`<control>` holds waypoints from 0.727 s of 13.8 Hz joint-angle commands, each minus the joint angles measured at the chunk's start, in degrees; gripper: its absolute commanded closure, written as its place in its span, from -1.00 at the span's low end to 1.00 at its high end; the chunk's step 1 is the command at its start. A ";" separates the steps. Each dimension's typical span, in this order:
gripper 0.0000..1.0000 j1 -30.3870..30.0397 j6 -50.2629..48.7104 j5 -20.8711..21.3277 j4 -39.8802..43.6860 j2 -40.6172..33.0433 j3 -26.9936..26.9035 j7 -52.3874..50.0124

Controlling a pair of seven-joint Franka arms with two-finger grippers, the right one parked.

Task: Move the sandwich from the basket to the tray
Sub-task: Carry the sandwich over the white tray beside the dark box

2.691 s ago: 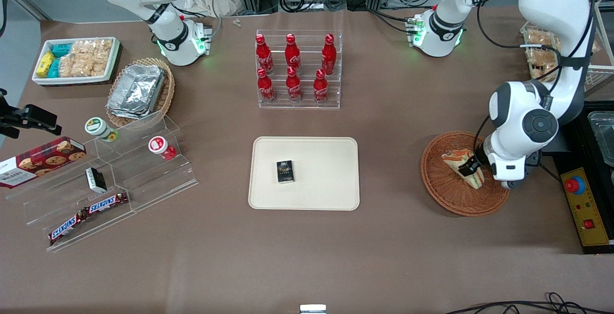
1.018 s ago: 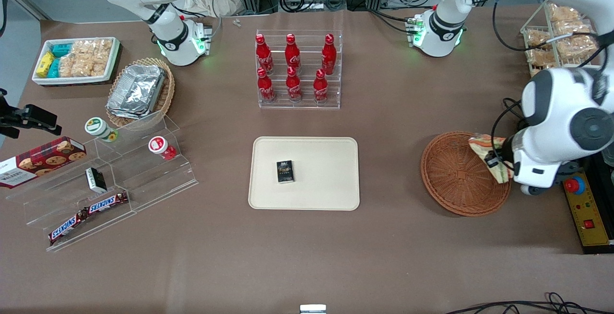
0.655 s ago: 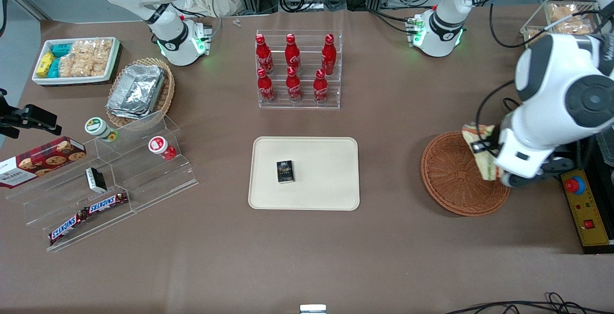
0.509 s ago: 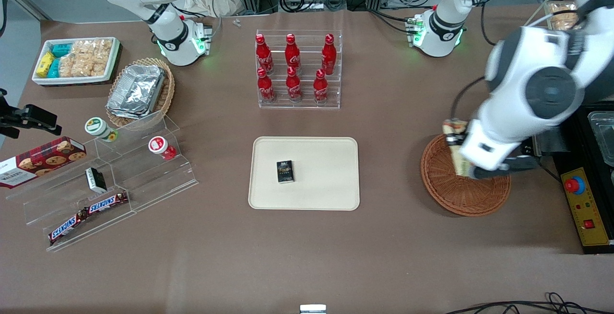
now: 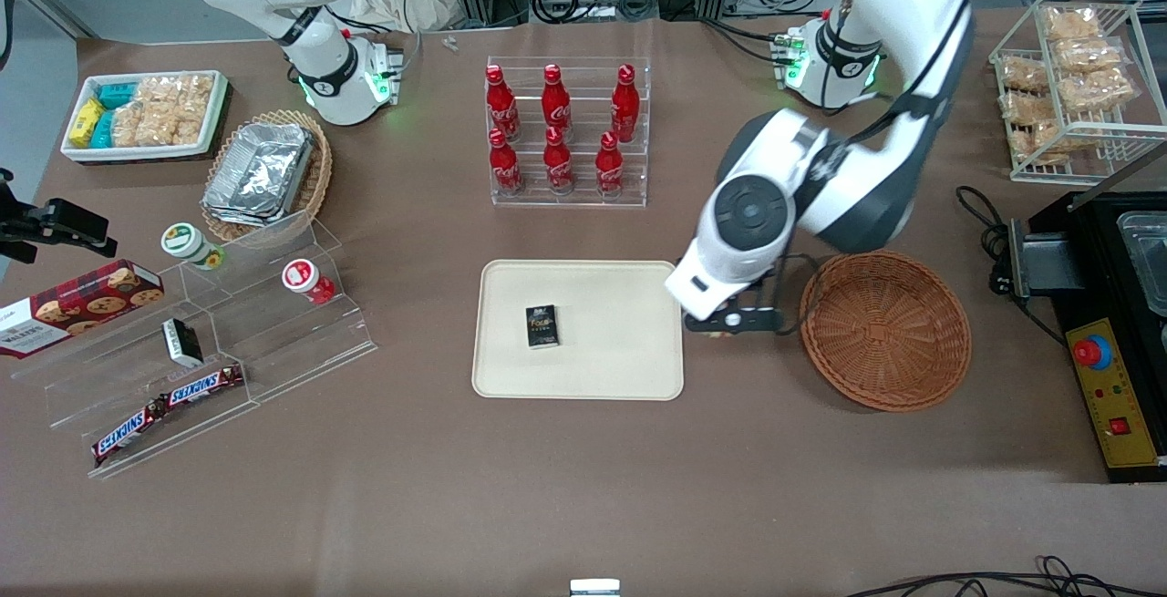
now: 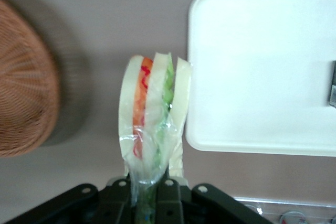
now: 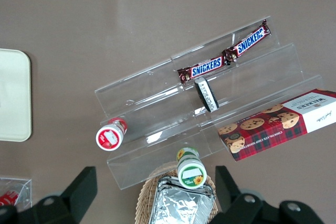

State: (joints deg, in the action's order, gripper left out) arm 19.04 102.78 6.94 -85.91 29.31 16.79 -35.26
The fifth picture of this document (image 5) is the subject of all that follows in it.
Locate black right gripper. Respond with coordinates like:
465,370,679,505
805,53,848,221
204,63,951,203
0,199,120,266

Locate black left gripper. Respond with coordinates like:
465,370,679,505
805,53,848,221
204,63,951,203
683,302,787,336

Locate round brown wicker basket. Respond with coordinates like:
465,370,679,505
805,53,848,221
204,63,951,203
800,250,973,413

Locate beige rectangular tray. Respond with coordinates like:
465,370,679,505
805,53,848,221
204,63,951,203
471,259,685,401

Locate oval wicker basket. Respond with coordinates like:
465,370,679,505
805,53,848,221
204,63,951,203
201,108,334,248

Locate red tartan cookie box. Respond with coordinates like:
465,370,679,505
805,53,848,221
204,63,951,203
0,259,166,360

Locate yellow snack packet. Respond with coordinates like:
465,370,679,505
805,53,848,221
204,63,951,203
67,97,107,149

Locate green lid white cup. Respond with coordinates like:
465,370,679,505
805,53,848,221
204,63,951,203
161,222,226,271

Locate clear bag of rice crackers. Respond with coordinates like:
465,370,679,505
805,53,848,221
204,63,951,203
110,75,216,149

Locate small black white box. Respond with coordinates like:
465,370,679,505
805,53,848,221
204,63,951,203
161,317,205,368

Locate white rectangular snack bin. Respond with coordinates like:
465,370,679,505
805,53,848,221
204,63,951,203
60,70,230,164

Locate stacked aluminium foil containers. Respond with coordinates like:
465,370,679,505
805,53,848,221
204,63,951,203
202,122,317,229

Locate clear acrylic bottle rack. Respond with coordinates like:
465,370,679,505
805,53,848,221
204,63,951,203
486,57,653,209

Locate brown Snickers bar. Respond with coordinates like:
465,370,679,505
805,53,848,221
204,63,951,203
90,395,171,467
163,363,246,409

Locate red cola bottle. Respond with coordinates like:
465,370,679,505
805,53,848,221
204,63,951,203
594,130,627,201
488,128,526,198
542,126,576,195
485,65,522,143
542,64,573,139
610,64,642,145

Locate small black box gold print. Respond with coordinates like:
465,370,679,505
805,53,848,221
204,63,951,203
525,304,562,350

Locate clear acrylic stepped display stand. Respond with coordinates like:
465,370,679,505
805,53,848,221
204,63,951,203
13,212,379,480

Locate red lid white cup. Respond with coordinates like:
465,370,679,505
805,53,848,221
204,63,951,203
282,258,337,305

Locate rice cracker packet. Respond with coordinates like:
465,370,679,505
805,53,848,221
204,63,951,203
1052,36,1124,75
1060,67,1140,114
1042,5,1105,42
1000,90,1056,126
997,56,1051,94
1010,118,1088,166

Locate red emergency stop button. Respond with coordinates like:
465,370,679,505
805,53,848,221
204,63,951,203
1073,336,1114,371

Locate black machine housing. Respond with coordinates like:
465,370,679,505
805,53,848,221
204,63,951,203
1028,190,1167,485

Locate yellow control panel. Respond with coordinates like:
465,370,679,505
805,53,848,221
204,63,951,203
1065,316,1164,471

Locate clear plastic container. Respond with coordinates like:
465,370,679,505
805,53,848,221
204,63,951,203
1116,211,1167,316

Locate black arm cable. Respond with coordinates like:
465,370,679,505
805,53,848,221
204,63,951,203
771,251,826,310

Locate black power cable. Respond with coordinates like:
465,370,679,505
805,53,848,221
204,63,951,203
955,184,1069,349

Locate grey metal bracket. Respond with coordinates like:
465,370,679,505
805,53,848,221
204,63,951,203
1007,218,1087,300

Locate black floor cables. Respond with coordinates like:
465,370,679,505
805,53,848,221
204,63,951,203
846,554,1167,597

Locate white wire rack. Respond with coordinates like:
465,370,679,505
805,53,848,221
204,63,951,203
988,0,1167,186

